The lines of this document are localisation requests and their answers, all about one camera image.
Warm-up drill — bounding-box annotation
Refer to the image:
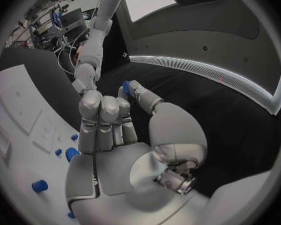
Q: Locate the small blue peg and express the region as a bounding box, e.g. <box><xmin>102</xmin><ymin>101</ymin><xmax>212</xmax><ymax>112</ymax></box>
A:
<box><xmin>121</xmin><ymin>80</ymin><xmax>133</xmax><ymax>95</ymax></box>

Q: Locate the cluttered workshop equipment rack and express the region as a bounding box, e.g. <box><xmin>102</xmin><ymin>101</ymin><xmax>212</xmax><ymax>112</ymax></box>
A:
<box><xmin>5</xmin><ymin>0</ymin><xmax>92</xmax><ymax>52</ymax></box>

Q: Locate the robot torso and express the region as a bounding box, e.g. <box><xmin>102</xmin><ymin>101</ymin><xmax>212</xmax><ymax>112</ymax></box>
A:
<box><xmin>114</xmin><ymin>0</ymin><xmax>281</xmax><ymax>116</ymax></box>

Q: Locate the white cable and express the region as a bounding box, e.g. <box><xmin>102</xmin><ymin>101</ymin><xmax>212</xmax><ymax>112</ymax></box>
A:
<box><xmin>68</xmin><ymin>28</ymin><xmax>87</xmax><ymax>68</ymax></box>
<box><xmin>56</xmin><ymin>41</ymin><xmax>80</xmax><ymax>75</ymax></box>

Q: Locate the short blue cylinder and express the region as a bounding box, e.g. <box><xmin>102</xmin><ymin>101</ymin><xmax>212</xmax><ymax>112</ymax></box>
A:
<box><xmin>31</xmin><ymin>179</ymin><xmax>49</xmax><ymax>193</ymax></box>

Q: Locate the large blue cylinder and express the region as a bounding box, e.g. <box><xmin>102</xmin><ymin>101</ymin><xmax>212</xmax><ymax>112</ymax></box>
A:
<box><xmin>64</xmin><ymin>147</ymin><xmax>82</xmax><ymax>163</ymax></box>

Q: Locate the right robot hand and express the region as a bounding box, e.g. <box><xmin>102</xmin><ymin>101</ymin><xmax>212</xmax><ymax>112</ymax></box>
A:
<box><xmin>64</xmin><ymin>79</ymin><xmax>211</xmax><ymax>225</ymax></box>

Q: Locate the white task board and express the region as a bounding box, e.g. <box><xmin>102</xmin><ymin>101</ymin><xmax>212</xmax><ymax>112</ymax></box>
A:
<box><xmin>0</xmin><ymin>64</ymin><xmax>83</xmax><ymax>225</ymax></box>

